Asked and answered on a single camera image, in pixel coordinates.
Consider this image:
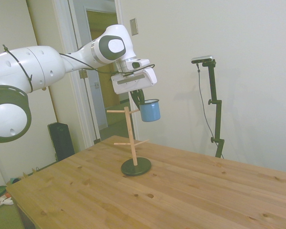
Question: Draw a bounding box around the wooden mug tree black base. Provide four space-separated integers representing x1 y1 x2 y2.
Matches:
106 106 152 177

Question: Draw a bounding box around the black cable strap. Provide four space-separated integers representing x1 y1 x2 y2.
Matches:
2 44 33 93

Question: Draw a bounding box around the metal wall switch plate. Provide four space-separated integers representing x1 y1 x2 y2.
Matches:
129 18 139 36

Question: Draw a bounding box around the grey exterior camera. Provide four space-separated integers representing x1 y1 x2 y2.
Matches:
191 55 215 64

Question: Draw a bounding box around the black floor speaker box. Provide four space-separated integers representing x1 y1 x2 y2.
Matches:
47 122 75 162

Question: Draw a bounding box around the black camera stand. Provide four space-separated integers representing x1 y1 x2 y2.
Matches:
202 59 225 158

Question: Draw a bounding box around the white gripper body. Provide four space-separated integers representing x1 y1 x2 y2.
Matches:
110 68 158 95

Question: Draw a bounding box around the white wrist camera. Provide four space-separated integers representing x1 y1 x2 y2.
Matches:
131 58 150 70

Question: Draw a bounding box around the white open door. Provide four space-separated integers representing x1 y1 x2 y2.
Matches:
68 0 108 144

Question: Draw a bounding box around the white plastic scoop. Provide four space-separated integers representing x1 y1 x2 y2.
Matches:
0 196 14 210

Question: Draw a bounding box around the blue enamel mug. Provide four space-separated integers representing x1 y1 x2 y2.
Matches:
138 98 162 123

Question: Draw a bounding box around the brown wooden hallway door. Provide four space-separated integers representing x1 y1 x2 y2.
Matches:
90 30 121 108

